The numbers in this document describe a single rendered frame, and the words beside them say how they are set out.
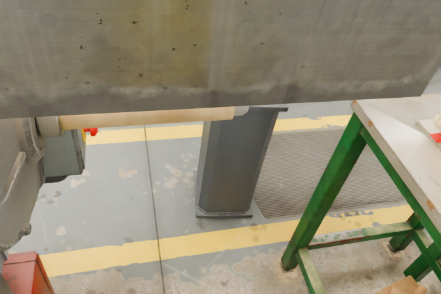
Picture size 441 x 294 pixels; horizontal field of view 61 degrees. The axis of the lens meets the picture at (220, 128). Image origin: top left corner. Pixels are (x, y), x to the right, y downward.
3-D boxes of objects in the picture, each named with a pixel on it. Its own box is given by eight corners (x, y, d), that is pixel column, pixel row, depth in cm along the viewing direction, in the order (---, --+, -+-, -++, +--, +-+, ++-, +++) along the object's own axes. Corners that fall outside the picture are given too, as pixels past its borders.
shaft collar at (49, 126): (41, 147, 37) (31, 107, 35) (46, 122, 41) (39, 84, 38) (62, 146, 38) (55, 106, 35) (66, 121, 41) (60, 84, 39)
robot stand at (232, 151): (193, 172, 196) (207, 59, 148) (245, 172, 200) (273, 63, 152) (195, 218, 176) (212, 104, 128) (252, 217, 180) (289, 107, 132)
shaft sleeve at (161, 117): (62, 136, 38) (57, 109, 36) (65, 119, 40) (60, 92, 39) (232, 125, 42) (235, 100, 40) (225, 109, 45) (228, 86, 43)
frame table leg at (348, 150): (282, 273, 161) (363, 121, 100) (278, 262, 165) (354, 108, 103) (294, 272, 163) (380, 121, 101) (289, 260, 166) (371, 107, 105)
